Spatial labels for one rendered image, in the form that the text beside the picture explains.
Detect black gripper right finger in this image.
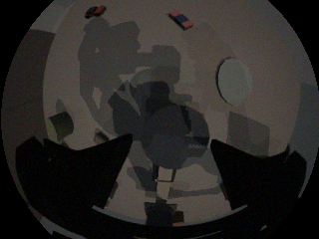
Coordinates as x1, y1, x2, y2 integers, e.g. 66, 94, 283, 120
210, 139, 288, 210

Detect orange cylinder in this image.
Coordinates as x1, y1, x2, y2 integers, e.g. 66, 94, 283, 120
172, 211, 184, 226

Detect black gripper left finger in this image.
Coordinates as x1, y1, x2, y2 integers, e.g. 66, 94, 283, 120
44, 134, 133, 210

